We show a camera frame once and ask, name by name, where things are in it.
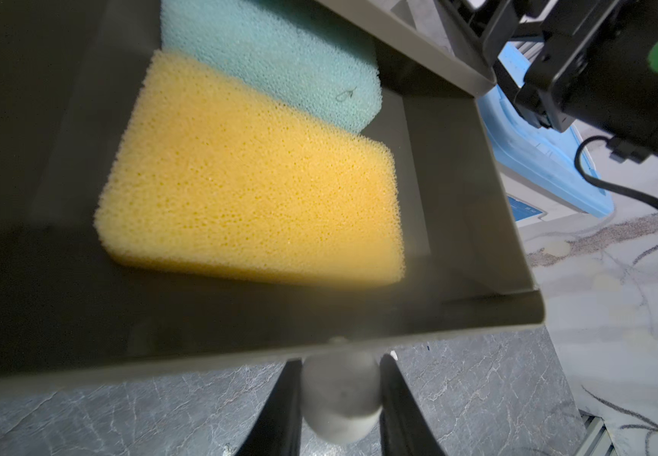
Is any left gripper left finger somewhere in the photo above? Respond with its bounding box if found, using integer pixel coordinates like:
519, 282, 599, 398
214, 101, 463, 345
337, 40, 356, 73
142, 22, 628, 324
236, 359, 303, 456

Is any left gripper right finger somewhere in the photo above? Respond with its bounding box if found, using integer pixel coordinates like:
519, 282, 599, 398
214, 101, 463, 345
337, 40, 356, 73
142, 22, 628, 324
379, 355, 445, 456

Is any olive top drawer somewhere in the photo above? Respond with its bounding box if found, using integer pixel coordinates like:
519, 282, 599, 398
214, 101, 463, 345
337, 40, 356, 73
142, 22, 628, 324
0, 1, 545, 394

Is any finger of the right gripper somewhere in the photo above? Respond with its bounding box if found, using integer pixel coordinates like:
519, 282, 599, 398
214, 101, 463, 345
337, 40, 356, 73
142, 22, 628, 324
440, 0, 540, 67

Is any yellow sponge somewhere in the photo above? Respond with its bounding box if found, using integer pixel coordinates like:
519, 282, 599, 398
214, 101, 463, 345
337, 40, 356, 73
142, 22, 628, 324
94, 51, 406, 286

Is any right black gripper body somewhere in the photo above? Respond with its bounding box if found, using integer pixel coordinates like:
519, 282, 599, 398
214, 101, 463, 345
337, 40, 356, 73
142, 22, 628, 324
493, 1, 658, 163

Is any green sponge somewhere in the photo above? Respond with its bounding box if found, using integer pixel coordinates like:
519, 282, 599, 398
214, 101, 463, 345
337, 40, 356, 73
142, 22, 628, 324
161, 1, 382, 133

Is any blue lidded storage box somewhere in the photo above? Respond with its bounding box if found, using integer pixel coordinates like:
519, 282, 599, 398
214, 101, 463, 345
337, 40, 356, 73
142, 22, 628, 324
476, 42, 615, 224

